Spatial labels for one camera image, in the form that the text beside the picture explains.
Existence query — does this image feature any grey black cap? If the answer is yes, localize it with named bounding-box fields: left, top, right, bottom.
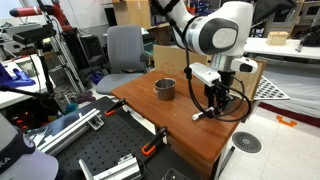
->
left=0, top=115, right=59, bottom=180

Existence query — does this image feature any black orange clamp near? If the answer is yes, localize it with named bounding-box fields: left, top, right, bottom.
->
left=141, top=126, right=168, bottom=156

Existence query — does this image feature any black orange clamp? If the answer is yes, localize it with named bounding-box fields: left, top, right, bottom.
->
left=104, top=98, right=127, bottom=116
left=141, top=126, right=168, bottom=156

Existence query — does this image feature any black perforated breadboard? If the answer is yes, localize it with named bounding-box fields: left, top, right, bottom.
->
left=54, top=109, right=201, bottom=180

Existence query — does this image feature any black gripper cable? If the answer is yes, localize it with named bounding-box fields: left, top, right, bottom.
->
left=181, top=19, right=252, bottom=123

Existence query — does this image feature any silver aluminium extrusion rail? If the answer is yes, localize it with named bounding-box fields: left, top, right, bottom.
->
left=38, top=108, right=104, bottom=156

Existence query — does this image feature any brown cardboard panel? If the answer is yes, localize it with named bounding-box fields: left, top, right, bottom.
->
left=153, top=45, right=267, bottom=100

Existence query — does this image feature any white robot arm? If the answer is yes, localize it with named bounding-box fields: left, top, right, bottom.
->
left=152, top=0, right=258, bottom=122

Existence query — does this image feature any white side table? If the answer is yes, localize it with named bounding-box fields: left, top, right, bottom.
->
left=244, top=37, right=320, bottom=60

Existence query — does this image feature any stainless steel pot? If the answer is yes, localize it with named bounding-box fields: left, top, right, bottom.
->
left=155, top=78, right=176, bottom=101

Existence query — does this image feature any black orange clamp far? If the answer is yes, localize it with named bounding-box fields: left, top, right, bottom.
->
left=104, top=98, right=127, bottom=116

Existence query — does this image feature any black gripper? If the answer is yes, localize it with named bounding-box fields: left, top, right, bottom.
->
left=204, top=71, right=235, bottom=118

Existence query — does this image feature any round floor drain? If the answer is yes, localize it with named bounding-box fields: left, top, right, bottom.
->
left=232, top=131, right=262, bottom=153

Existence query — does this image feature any small wooden box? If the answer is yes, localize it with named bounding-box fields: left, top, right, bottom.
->
left=266, top=31, right=289, bottom=45

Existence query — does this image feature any white perforated metal plate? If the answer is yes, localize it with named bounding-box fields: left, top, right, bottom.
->
left=254, top=76, right=290, bottom=100

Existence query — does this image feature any grey office chair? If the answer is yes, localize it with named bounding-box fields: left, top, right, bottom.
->
left=96, top=25, right=148, bottom=95

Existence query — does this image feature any black and white marker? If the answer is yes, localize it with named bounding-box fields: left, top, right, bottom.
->
left=192, top=107, right=214, bottom=121

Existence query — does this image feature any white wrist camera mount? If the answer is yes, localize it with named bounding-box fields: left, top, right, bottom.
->
left=190, top=62, right=221, bottom=87

